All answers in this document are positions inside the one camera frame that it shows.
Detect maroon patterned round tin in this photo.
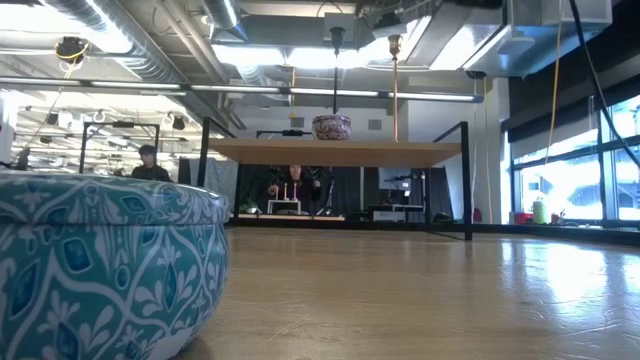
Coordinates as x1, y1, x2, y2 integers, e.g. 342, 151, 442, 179
311, 114, 353, 142

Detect blue patterned round tin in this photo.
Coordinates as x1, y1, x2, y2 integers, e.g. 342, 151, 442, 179
0, 169, 232, 360

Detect person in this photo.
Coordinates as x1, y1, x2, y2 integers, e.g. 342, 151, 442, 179
266, 164, 322, 202
130, 143, 174, 183

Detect wooden shelf riser black legs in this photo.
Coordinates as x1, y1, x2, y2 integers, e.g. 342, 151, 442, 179
197, 116, 474, 242

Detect background wooden table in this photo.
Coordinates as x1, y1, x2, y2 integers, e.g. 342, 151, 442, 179
237, 213, 347, 223

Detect small white riser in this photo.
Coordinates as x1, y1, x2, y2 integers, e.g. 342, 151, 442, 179
266, 198, 303, 216

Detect black background gantry bar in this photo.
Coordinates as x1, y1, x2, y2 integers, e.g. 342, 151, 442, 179
255, 128, 331, 141

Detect background monitor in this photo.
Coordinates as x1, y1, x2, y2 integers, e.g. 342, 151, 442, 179
378, 167, 413, 192

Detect grey box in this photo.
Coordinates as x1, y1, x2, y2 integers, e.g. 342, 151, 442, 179
372, 209, 407, 223

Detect grey fabric partition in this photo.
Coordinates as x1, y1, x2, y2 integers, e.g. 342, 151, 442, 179
189, 158, 239, 217

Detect long ceiling light bar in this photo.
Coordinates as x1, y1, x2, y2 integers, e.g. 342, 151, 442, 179
0, 76, 485, 105

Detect white ceiling junction box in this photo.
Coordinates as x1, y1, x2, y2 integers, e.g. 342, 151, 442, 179
322, 12, 357, 49

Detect large black-framed window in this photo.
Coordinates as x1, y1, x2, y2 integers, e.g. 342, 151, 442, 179
509, 94, 640, 224

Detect black round ceiling device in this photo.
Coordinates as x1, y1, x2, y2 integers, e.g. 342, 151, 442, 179
53, 35, 91, 65

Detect silver spiral air duct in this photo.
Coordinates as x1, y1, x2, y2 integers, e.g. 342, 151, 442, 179
44, 0, 236, 129
202, 0, 250, 42

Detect black background rig frame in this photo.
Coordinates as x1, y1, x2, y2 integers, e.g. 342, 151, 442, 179
78, 120, 162, 175

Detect black aluminium table frame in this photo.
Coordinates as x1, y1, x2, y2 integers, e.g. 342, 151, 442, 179
227, 218, 640, 247

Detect silver rectangular air duct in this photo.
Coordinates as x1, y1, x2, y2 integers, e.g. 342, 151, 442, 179
405, 0, 614, 80

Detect yellow power cable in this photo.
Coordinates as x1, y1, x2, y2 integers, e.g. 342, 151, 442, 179
544, 0, 564, 165

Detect black hanging cable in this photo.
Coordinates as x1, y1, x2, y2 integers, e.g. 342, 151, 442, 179
568, 0, 640, 170

